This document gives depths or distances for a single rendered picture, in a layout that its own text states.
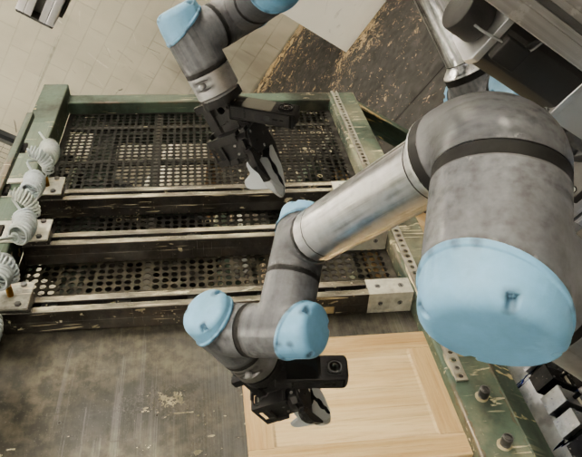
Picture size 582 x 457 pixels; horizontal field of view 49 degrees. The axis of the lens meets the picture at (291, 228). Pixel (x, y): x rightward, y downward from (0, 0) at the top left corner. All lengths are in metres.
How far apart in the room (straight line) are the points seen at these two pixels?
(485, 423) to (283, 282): 0.81
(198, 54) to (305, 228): 0.38
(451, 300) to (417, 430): 1.06
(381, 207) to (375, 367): 0.97
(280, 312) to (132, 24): 6.18
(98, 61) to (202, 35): 6.12
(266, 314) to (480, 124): 0.41
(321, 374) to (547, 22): 0.57
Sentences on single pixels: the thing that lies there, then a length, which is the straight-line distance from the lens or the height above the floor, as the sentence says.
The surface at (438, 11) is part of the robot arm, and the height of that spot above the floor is 1.39.
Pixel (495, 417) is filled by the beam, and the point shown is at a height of 0.85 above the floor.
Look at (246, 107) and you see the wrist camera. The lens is 1.07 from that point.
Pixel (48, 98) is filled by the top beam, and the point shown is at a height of 1.93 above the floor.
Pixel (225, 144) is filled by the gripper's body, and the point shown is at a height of 1.67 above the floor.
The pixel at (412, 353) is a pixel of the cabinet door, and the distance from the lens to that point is 1.67.
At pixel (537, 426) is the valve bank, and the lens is 1.61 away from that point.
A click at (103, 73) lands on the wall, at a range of 7.22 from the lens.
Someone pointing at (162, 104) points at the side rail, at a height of 1.52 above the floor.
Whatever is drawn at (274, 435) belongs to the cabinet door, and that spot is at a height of 1.26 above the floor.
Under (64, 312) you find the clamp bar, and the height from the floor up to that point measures 1.71.
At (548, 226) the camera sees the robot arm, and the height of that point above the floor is 1.62.
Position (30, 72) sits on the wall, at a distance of 7.42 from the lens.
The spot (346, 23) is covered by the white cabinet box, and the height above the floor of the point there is 0.15.
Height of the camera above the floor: 1.97
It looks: 24 degrees down
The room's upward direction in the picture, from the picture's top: 66 degrees counter-clockwise
